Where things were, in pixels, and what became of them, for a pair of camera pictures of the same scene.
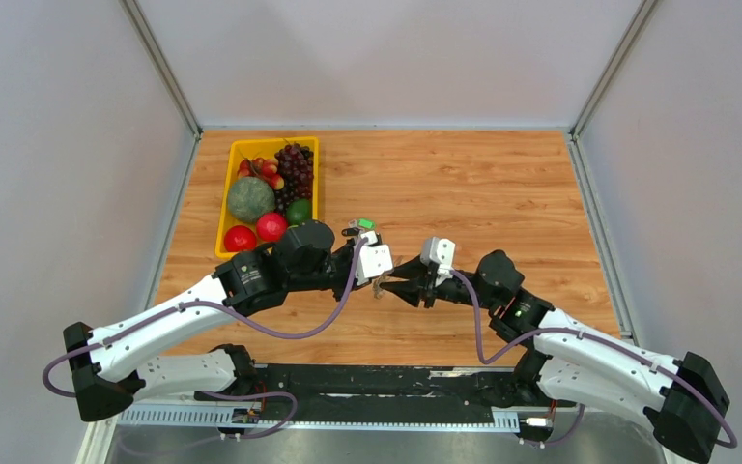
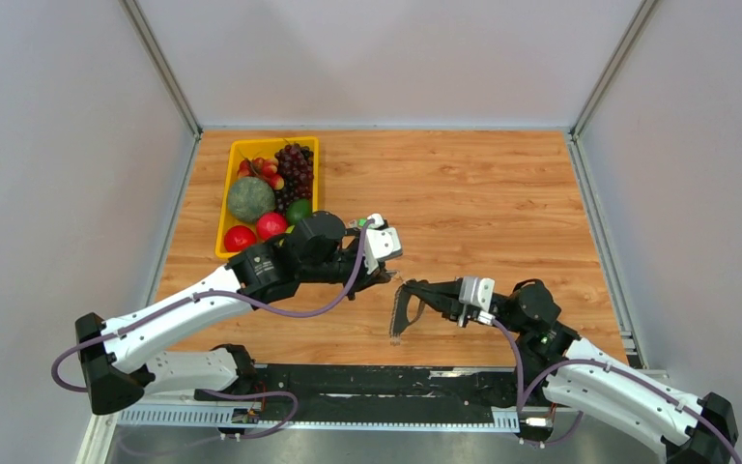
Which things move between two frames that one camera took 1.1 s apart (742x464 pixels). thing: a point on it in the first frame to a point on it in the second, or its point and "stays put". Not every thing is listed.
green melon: (248, 198) stays put
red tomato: (240, 238) stays put
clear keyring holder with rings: (378, 292) to (425, 291)
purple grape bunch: (296, 165) stays put
